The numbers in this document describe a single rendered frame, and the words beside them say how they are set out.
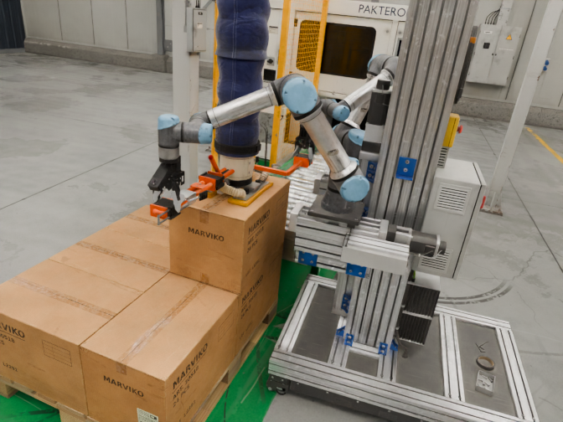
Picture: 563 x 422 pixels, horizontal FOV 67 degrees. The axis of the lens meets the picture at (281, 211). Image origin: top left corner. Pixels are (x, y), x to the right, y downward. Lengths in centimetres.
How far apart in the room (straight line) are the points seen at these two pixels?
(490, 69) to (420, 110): 906
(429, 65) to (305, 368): 149
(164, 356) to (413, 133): 137
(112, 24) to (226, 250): 1206
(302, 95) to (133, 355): 117
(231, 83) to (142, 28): 1127
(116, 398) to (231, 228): 83
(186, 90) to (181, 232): 164
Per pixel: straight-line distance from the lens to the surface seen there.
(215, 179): 195
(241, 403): 237
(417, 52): 188
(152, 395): 182
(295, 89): 152
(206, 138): 158
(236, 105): 168
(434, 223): 200
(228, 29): 197
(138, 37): 1331
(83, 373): 203
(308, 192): 333
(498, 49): 1093
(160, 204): 168
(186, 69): 349
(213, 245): 205
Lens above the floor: 180
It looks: 25 degrees down
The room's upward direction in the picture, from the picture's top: 6 degrees clockwise
